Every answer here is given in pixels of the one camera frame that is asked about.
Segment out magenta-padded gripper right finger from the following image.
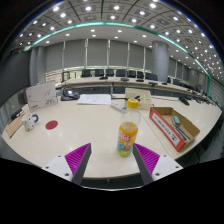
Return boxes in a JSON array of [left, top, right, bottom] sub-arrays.
[[132, 143, 184, 186]]

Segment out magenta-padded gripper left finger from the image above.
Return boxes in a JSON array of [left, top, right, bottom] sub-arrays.
[[41, 142, 93, 186]]

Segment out yellow-capped clear drink bottle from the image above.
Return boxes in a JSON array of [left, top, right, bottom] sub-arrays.
[[116, 98, 142, 158]]

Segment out open brown box red side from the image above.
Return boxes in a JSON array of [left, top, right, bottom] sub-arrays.
[[148, 106, 201, 153]]

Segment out flat round red coaster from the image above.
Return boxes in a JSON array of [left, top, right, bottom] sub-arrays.
[[44, 120, 59, 131]]

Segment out small teal block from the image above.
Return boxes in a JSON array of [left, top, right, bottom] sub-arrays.
[[171, 115, 182, 127]]

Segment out white remote control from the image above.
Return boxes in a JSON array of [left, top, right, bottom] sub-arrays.
[[110, 102, 128, 114]]

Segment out small open beige box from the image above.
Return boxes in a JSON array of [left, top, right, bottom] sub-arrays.
[[124, 87, 153, 111]]

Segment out white paper sheets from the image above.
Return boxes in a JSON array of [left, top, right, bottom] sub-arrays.
[[76, 93, 113, 106]]

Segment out black desk phone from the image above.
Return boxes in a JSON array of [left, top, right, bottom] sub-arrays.
[[60, 88, 81, 102]]

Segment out brown kraft paper envelope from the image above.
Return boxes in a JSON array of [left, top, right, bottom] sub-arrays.
[[5, 113, 26, 139]]

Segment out large white cardboard box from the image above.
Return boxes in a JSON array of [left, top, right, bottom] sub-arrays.
[[25, 80, 58, 113]]

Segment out black power adapter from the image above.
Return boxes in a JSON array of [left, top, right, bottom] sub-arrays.
[[9, 108, 25, 121]]

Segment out long curved conference desk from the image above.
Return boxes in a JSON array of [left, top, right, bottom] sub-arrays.
[[55, 76, 214, 103]]

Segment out row of black office chairs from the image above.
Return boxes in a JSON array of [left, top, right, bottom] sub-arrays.
[[80, 68, 160, 82]]

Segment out round ceiling lights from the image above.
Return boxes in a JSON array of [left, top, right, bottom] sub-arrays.
[[18, 1, 224, 74]]

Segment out white dotted mug blue handle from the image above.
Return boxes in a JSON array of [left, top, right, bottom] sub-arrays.
[[21, 113, 40, 132]]

